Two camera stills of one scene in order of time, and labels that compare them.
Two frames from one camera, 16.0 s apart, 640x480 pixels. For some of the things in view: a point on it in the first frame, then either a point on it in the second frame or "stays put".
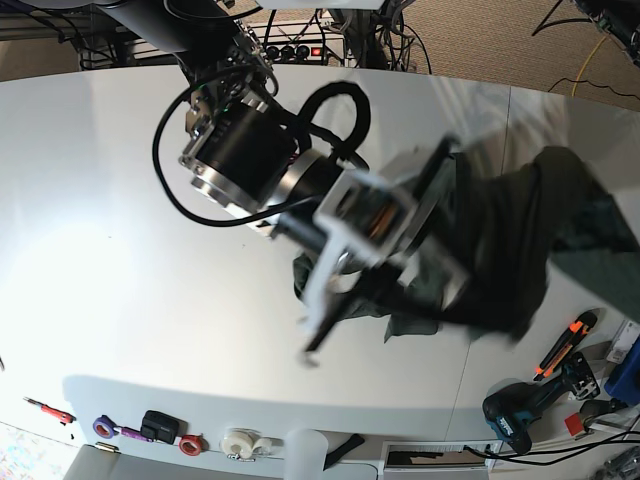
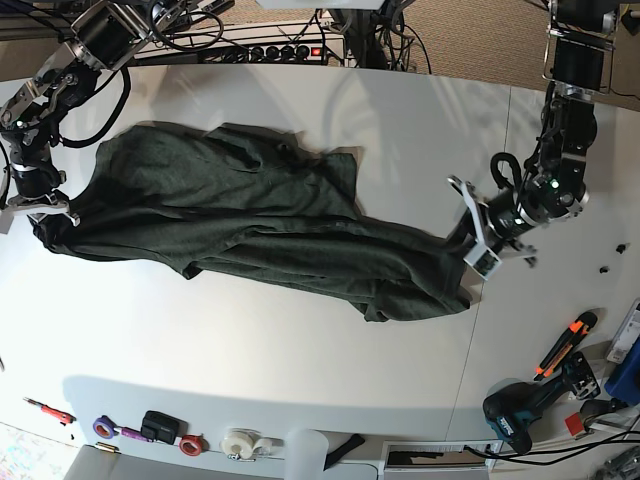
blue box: (624, 384) stays put
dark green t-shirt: (529, 241) to (257, 204)
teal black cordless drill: (510, 408) stays put
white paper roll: (304, 454) stays put
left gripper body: (369, 222) to (35, 206)
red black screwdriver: (62, 417) stays put
